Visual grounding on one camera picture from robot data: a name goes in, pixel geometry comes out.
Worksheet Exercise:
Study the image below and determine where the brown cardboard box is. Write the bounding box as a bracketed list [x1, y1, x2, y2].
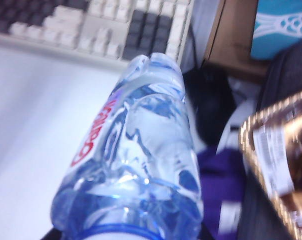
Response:
[201, 0, 271, 78]

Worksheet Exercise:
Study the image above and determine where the beige and grey keyboard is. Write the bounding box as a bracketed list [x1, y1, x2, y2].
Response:
[0, 0, 196, 74]

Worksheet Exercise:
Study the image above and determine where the clear mineral water bottle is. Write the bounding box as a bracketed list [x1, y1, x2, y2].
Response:
[50, 51, 204, 240]

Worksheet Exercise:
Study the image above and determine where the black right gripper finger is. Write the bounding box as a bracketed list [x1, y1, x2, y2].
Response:
[38, 224, 67, 240]

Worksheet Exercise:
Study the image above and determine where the black computer mouse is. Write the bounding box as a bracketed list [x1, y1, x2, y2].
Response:
[183, 65, 238, 149]

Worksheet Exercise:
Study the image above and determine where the teal patterned package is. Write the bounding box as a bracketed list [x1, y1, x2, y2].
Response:
[249, 0, 302, 61]

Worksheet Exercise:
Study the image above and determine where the white bag with purple straps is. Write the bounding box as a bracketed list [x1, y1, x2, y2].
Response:
[194, 74, 257, 240]

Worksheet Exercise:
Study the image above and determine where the grey laptop sleeve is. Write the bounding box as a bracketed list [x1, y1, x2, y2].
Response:
[237, 42, 302, 240]

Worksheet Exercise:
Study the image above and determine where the shiny plastic food tray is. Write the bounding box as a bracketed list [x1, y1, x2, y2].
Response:
[237, 91, 302, 240]

